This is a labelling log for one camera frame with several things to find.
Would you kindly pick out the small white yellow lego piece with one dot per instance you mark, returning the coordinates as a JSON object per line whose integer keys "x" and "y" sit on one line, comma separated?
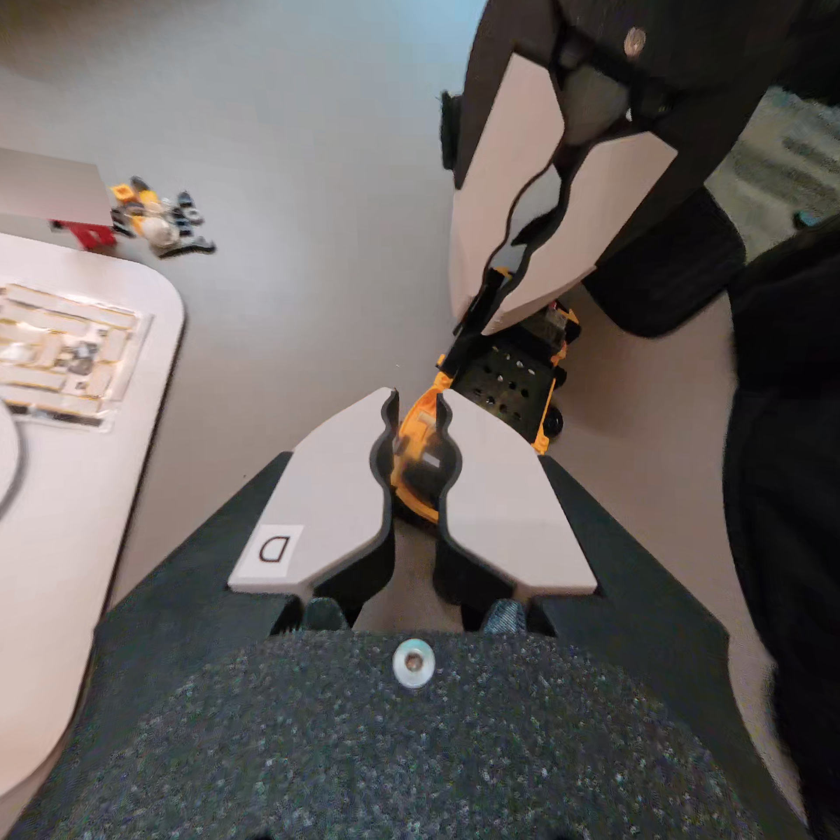
{"x": 157, "y": 220}

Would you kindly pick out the yellow lego car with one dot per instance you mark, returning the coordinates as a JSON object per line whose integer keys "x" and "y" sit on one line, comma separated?
{"x": 512, "y": 387}

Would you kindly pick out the red lego minifigure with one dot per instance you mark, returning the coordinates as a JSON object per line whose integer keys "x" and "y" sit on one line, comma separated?
{"x": 92, "y": 235}

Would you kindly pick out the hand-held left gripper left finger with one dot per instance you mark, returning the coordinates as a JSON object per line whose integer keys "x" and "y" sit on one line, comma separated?
{"x": 321, "y": 512}

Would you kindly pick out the white metal book stand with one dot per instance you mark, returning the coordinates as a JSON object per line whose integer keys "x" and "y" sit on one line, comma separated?
{"x": 65, "y": 525}

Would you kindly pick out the black lego wheel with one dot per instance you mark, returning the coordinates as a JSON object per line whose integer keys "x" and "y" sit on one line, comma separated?
{"x": 554, "y": 420}

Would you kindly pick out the lego sticker sheet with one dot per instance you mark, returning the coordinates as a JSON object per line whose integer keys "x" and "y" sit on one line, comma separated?
{"x": 59, "y": 354}

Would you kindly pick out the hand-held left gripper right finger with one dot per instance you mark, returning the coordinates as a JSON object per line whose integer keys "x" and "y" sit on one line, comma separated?
{"x": 512, "y": 518}

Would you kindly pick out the black textured chair armrest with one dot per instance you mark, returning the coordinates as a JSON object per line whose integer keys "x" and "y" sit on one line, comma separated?
{"x": 669, "y": 275}

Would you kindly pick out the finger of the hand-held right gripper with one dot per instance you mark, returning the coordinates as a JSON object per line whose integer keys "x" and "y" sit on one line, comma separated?
{"x": 604, "y": 197}
{"x": 499, "y": 164}

